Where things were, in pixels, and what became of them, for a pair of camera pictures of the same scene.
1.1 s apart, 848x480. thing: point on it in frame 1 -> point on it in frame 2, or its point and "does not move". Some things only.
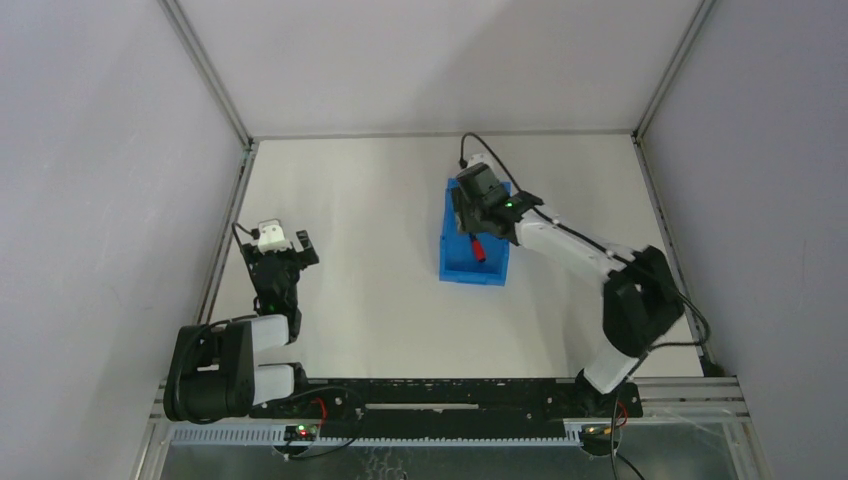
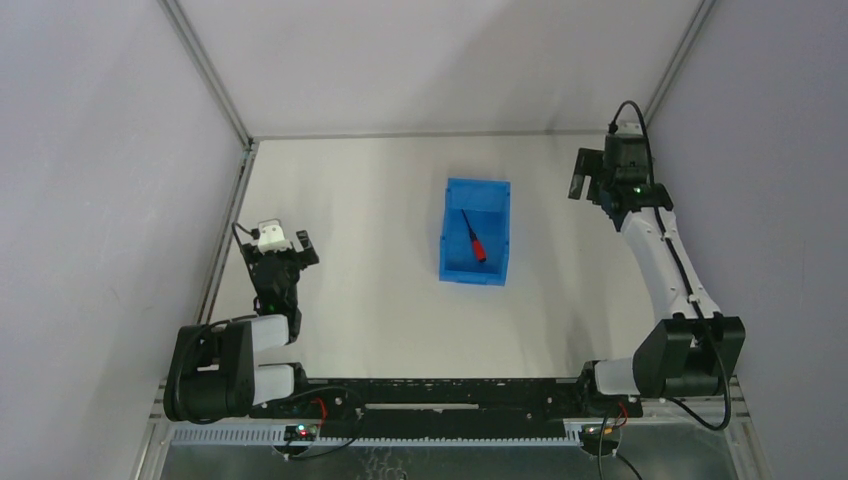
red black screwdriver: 478,247 does not move
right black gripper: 469,220 -> 597,188
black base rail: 455,407 does not move
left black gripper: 279,257 does not move
